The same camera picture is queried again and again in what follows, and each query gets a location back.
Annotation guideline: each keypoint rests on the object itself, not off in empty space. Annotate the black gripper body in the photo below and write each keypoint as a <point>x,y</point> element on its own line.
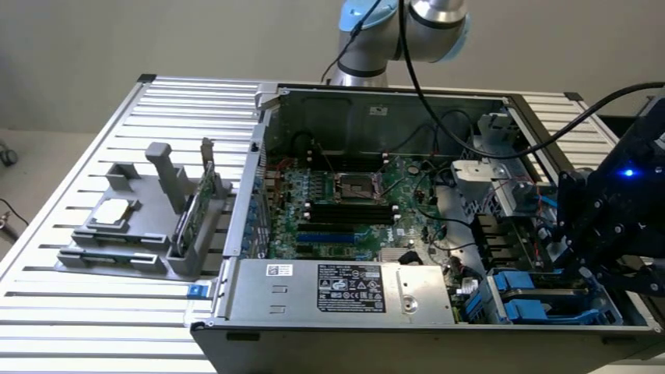
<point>635,163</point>

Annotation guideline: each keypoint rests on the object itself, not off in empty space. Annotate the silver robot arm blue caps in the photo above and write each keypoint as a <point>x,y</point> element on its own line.
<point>364,46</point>

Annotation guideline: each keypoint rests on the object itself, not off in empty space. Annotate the blue disk bay caddy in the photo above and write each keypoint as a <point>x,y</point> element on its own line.
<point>526,309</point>
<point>506,282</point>

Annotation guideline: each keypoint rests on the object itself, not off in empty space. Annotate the silver disk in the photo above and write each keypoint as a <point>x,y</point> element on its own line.
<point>181,230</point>

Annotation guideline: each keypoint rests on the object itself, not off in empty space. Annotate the silver drive cage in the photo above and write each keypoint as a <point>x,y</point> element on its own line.
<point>488,175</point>

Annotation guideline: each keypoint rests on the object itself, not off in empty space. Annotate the black table corner cap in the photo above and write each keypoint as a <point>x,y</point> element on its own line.
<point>573,96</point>
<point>146,78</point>

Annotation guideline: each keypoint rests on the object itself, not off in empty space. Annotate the silver chipset heatsink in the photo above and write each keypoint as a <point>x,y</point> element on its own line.
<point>397,255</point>

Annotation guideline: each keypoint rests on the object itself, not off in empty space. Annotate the CPU socket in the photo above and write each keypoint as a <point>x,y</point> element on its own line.
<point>356,187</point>

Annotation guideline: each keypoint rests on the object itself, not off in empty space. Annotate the black RAM slot bank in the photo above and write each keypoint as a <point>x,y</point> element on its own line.
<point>345,159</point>
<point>350,212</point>

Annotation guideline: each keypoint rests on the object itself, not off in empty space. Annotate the black expansion slot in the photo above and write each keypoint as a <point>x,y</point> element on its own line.
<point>326,228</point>

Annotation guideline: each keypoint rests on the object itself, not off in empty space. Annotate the blue expansion slot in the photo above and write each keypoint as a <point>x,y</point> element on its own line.
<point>326,237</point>

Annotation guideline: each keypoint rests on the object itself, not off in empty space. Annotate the green motherboard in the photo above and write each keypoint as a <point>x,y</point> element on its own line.
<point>321,191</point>

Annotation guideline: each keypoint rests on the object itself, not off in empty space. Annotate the silver power supply unit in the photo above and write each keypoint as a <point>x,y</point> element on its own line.
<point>337,290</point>

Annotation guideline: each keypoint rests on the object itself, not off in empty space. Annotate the black open PC case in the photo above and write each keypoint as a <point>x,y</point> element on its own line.
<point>364,350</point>

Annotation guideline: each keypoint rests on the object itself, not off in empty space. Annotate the green graphics card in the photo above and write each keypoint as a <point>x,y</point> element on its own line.
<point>204,195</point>

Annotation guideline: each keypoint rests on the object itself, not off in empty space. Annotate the blue table clip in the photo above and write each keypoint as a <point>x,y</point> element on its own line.
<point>196,291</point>

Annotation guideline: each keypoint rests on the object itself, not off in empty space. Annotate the grey parts rack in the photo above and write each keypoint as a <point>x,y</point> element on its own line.
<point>162,183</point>

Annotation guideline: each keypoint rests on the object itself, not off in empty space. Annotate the silver CPU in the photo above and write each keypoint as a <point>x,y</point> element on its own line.
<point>109,212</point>

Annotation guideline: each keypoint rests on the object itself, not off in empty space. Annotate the green RAM stick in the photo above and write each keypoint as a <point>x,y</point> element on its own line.
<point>106,257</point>

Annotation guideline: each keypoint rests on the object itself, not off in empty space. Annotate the black chair wheel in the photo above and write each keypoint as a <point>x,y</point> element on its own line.
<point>8,156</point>

